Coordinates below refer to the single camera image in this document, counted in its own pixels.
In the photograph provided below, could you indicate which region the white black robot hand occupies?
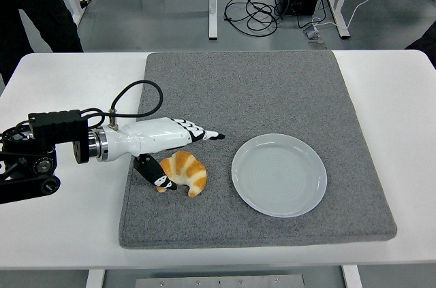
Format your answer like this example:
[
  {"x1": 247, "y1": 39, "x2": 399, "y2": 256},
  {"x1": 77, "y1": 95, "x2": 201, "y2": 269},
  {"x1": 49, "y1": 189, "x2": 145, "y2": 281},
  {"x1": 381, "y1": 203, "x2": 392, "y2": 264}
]
[{"x1": 100, "y1": 116, "x2": 226, "y2": 191}]

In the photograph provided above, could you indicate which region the golden croissant bread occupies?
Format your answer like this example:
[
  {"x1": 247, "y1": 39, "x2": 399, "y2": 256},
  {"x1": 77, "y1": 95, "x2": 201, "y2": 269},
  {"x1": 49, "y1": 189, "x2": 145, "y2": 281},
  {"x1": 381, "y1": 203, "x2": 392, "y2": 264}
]
[{"x1": 155, "y1": 150, "x2": 208, "y2": 197}]

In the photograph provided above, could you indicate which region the pale grey round plate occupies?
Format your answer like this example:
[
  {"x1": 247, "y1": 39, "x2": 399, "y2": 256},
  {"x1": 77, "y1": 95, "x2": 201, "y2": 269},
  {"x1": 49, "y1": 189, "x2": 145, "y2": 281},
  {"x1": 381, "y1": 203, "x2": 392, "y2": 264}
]
[{"x1": 231, "y1": 133, "x2": 328, "y2": 218}]

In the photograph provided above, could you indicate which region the grey metal plate with screws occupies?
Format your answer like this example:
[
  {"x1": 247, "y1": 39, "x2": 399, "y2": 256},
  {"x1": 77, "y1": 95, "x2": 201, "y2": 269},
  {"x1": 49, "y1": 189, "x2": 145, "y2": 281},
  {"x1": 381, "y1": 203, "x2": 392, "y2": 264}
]
[{"x1": 135, "y1": 274, "x2": 307, "y2": 288}]

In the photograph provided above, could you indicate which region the grey felt mat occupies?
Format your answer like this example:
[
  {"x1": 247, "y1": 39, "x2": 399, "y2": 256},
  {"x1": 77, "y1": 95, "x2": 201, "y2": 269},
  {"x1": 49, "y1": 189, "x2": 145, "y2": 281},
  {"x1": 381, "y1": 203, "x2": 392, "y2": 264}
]
[{"x1": 118, "y1": 50, "x2": 399, "y2": 251}]

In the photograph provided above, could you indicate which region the white slim desk leg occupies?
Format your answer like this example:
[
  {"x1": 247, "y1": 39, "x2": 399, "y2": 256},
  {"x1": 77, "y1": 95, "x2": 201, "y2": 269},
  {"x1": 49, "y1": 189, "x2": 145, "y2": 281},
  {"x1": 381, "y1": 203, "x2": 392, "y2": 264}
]
[{"x1": 207, "y1": 0, "x2": 219, "y2": 41}]

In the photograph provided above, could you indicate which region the white table leg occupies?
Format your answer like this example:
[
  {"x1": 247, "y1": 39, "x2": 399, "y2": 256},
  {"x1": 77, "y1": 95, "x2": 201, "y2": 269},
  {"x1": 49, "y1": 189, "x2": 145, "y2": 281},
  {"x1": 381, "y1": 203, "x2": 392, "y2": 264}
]
[
  {"x1": 84, "y1": 270, "x2": 106, "y2": 288},
  {"x1": 342, "y1": 265, "x2": 364, "y2": 288}
]

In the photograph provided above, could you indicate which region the person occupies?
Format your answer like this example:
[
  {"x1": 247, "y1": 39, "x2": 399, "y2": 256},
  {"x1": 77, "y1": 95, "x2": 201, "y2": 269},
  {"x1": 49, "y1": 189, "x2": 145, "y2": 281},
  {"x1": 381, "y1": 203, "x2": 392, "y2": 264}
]
[{"x1": 0, "y1": 0, "x2": 84, "y2": 86}]

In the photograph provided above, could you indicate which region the grey floor socket box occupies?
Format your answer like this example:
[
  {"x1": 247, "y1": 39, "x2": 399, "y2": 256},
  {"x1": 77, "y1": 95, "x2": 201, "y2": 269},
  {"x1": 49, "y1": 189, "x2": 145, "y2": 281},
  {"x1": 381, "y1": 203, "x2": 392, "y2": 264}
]
[{"x1": 304, "y1": 25, "x2": 323, "y2": 42}]

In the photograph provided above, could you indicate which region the coiled black floor cable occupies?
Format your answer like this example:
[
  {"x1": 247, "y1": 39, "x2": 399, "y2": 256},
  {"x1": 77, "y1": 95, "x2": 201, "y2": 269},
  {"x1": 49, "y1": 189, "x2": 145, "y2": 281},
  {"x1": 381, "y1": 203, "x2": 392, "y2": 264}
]
[{"x1": 223, "y1": 0, "x2": 285, "y2": 37}]

